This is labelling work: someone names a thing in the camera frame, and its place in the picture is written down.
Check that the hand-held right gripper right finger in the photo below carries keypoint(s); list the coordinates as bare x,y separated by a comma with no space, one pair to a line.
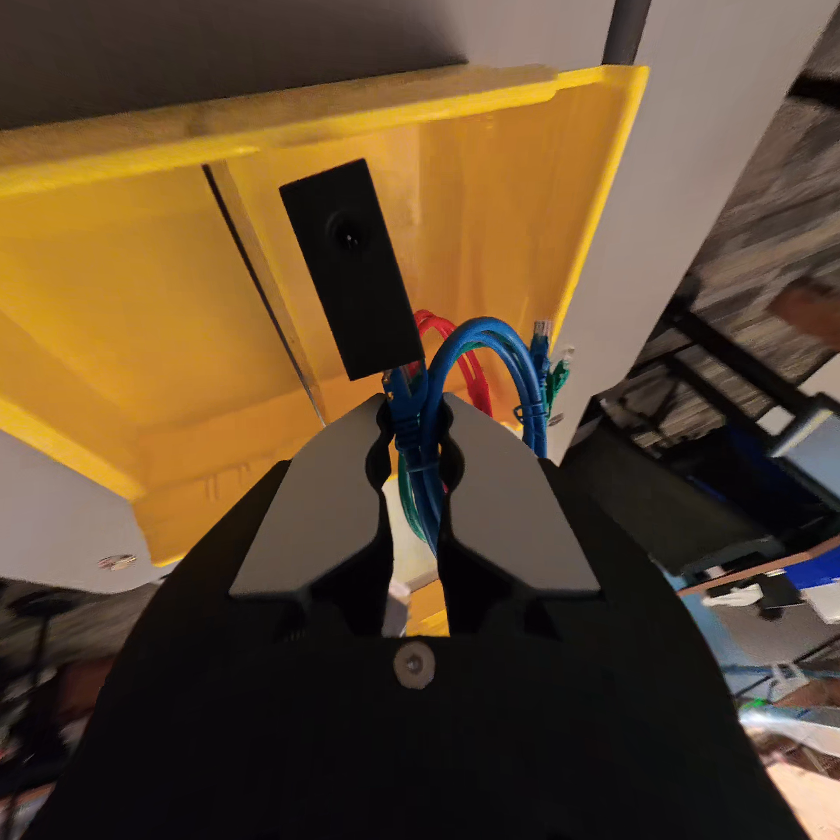
512,518

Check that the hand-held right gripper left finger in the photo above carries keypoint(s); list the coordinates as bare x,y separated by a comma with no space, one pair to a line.
315,518

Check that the black ethernet switch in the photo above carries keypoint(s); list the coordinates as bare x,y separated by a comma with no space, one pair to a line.
348,275

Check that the yellow plastic bin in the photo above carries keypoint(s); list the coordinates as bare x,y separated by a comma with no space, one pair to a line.
131,295

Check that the black bin divider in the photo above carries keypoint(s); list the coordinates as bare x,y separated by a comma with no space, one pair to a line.
266,289

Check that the grey pole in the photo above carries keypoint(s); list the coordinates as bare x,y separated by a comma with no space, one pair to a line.
623,29

